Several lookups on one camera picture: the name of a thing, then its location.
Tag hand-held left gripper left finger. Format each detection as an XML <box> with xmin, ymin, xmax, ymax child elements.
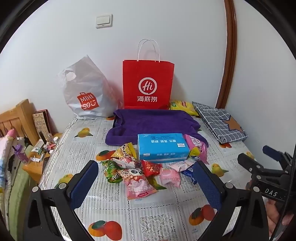
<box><xmin>22</xmin><ymin>159</ymin><xmax>100</xmax><ymax>241</ymax></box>

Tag pink white plush pillow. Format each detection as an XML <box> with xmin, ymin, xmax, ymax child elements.
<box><xmin>0</xmin><ymin>128</ymin><xmax>18</xmax><ymax>193</ymax></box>

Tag red paper bag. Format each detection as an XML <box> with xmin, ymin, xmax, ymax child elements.
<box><xmin>122</xmin><ymin>39</ymin><xmax>175</xmax><ymax>110</ymax></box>

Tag pink snack packet yellow ends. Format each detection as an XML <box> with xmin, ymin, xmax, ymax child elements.
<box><xmin>184</xmin><ymin>134</ymin><xmax>208</xmax><ymax>164</ymax></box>

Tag dark blue snack packet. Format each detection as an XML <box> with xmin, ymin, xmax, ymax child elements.
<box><xmin>181</xmin><ymin>168</ymin><xmax>197</xmax><ymax>184</ymax></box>

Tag yellow chips bag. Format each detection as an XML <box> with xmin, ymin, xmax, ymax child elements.
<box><xmin>170</xmin><ymin>100</ymin><xmax>199</xmax><ymax>116</ymax></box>

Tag grey checked cloth with star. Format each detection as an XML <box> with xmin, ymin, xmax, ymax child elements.
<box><xmin>192</xmin><ymin>101</ymin><xmax>248</xmax><ymax>144</ymax></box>

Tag person's right hand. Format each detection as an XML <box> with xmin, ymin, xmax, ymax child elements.
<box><xmin>265</xmin><ymin>200</ymin><xmax>285</xmax><ymax>235</ymax></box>

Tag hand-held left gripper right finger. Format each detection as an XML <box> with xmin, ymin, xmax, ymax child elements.
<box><xmin>193</xmin><ymin>160</ymin><xmax>271</xmax><ymax>241</ymax></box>

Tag brown wooden door frame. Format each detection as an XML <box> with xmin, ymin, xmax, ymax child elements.
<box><xmin>216</xmin><ymin>0</ymin><xmax>238</xmax><ymax>109</ymax></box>

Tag yellow red snack packet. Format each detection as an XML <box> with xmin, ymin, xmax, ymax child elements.
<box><xmin>113</xmin><ymin>142</ymin><xmax>137</xmax><ymax>161</ymax></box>

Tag purple bottle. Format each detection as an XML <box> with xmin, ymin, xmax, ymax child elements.
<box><xmin>14</xmin><ymin>144</ymin><xmax>29</xmax><ymax>164</ymax></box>

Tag fruit print tablecloth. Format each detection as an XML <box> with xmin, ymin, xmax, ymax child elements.
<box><xmin>38</xmin><ymin>113</ymin><xmax>257</xmax><ymax>241</ymax></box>

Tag red white lychee snack packet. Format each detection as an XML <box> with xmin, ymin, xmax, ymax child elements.
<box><xmin>112</xmin><ymin>156</ymin><xmax>137</xmax><ymax>169</ymax></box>

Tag green quilt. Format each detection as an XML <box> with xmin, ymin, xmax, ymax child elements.
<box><xmin>0</xmin><ymin>144</ymin><xmax>40</xmax><ymax>232</ymax></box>

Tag blue tissue pack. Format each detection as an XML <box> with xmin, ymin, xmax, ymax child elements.
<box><xmin>137</xmin><ymin>133</ymin><xmax>190</xmax><ymax>163</ymax></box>

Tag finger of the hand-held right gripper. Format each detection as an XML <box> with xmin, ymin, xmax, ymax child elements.
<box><xmin>237</xmin><ymin>153</ymin><xmax>284</xmax><ymax>180</ymax></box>
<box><xmin>262</xmin><ymin>145</ymin><xmax>293</xmax><ymax>167</ymax></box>

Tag white plastic shopping bag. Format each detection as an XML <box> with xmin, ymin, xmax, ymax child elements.
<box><xmin>57</xmin><ymin>55</ymin><xmax>123</xmax><ymax>120</ymax></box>

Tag wooden headboard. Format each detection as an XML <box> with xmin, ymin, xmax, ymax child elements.
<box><xmin>0</xmin><ymin>99</ymin><xmax>40</xmax><ymax>146</ymax></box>

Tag pink peach snack packet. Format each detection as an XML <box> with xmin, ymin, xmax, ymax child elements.
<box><xmin>159</xmin><ymin>168</ymin><xmax>181</xmax><ymax>189</ymax></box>

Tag white light switch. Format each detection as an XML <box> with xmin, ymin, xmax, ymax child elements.
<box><xmin>96</xmin><ymin>14</ymin><xmax>113</xmax><ymax>29</ymax></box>

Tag purple towel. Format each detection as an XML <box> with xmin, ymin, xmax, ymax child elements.
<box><xmin>105</xmin><ymin>109</ymin><xmax>208</xmax><ymax>147</ymax></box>

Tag yellow green snack packet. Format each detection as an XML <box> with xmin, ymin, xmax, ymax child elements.
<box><xmin>151</xmin><ymin>179</ymin><xmax>167</xmax><ymax>191</ymax></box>

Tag wooden nightstand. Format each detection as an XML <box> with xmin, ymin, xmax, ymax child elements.
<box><xmin>22</xmin><ymin>133</ymin><xmax>63</xmax><ymax>183</ymax></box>

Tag patterned book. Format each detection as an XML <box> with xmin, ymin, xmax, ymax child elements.
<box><xmin>32</xmin><ymin>109</ymin><xmax>52</xmax><ymax>139</ymax></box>

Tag pale pink snack packet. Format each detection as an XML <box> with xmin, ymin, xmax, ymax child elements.
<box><xmin>167</xmin><ymin>159</ymin><xmax>197</xmax><ymax>172</ymax></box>

